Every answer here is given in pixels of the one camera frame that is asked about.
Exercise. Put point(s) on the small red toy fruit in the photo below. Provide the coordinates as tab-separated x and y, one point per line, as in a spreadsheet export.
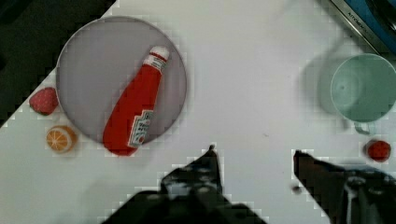
378	150

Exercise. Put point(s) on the red toy strawberry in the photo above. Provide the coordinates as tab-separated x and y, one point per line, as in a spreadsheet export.
44	101

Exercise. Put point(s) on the orange slice toy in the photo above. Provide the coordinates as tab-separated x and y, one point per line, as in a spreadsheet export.
61	139

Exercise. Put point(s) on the teal green cup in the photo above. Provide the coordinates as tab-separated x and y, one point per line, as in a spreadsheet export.
360	89

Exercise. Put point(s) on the black toaster oven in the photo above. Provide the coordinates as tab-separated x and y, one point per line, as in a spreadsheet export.
372	20

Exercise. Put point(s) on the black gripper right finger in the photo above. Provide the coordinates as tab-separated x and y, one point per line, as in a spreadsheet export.
357	194

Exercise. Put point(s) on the grey round plate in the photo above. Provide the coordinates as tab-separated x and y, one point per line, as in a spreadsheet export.
98	62

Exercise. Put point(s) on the red ketchup bottle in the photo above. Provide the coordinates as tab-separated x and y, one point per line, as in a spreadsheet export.
129	122

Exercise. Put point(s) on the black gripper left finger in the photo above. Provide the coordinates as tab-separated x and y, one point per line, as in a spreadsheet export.
191	194

